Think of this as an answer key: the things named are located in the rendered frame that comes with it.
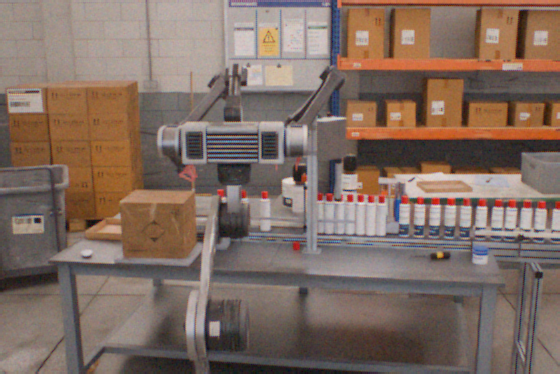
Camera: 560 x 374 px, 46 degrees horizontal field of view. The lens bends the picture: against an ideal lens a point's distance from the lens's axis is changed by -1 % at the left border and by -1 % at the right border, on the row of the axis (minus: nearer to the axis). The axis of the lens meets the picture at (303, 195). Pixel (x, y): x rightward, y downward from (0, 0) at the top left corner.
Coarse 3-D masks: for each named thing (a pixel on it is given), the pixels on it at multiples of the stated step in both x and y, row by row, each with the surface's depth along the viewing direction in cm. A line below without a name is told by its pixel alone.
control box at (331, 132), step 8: (320, 120) 309; (328, 120) 309; (336, 120) 312; (344, 120) 317; (320, 128) 308; (328, 128) 309; (336, 128) 313; (344, 128) 318; (320, 136) 309; (328, 136) 310; (336, 136) 314; (344, 136) 319; (320, 144) 310; (328, 144) 311; (336, 144) 315; (344, 144) 320; (320, 152) 311; (328, 152) 312; (336, 152) 316; (344, 152) 321
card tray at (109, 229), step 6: (102, 222) 362; (108, 222) 367; (114, 222) 367; (120, 222) 366; (90, 228) 348; (96, 228) 355; (102, 228) 360; (108, 228) 360; (114, 228) 360; (120, 228) 360; (90, 234) 342; (96, 234) 341; (102, 234) 341; (108, 234) 341; (114, 234) 340; (120, 234) 340
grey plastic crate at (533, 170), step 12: (528, 156) 472; (540, 156) 485; (552, 156) 486; (528, 168) 473; (540, 168) 453; (552, 168) 447; (528, 180) 473; (540, 180) 453; (552, 180) 449; (540, 192) 454; (552, 192) 452
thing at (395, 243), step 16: (256, 240) 338; (272, 240) 337; (288, 240) 336; (304, 240) 335; (320, 240) 333; (336, 240) 332; (352, 240) 332; (368, 240) 330; (384, 240) 329; (400, 240) 328; (416, 240) 327; (432, 240) 326
